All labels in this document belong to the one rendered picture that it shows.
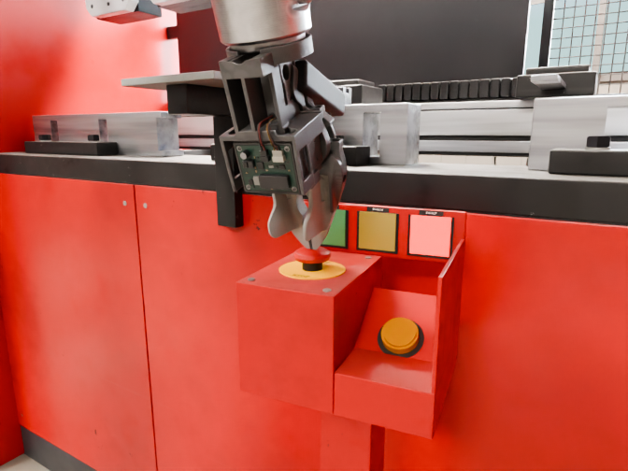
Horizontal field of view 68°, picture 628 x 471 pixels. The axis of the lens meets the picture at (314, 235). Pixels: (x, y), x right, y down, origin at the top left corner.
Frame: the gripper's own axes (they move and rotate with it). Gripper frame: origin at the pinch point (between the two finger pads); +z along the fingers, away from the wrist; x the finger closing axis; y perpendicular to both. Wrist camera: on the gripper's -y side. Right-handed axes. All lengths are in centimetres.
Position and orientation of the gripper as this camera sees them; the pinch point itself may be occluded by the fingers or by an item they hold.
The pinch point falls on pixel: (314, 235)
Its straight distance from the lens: 50.0
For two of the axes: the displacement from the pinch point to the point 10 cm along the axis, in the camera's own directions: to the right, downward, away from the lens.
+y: -3.8, 5.2, -7.6
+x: 9.1, 0.8, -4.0
